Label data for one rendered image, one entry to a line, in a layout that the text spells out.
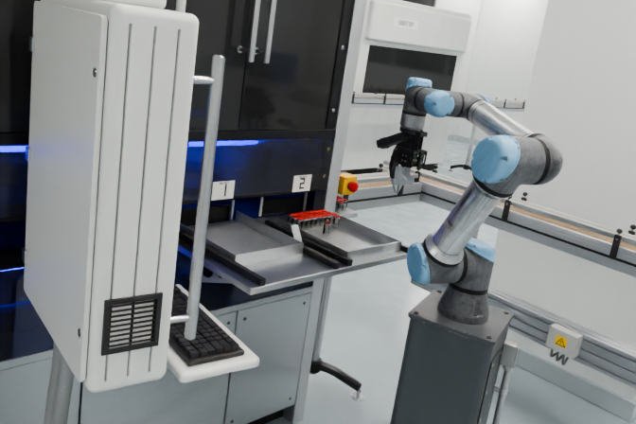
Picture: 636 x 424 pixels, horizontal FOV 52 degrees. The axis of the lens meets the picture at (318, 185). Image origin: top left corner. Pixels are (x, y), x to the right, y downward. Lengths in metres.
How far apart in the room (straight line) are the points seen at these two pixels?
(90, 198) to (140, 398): 1.10
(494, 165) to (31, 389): 1.36
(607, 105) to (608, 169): 0.30
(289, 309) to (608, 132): 1.71
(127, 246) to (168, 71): 0.34
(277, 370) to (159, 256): 1.33
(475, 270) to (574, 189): 1.51
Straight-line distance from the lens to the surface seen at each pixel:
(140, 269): 1.31
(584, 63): 3.35
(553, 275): 3.47
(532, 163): 1.62
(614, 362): 2.78
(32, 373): 1.99
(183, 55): 1.23
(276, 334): 2.48
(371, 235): 2.25
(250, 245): 2.02
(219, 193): 2.07
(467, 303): 1.96
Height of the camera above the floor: 1.56
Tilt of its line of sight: 14 degrees down
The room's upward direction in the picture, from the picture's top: 8 degrees clockwise
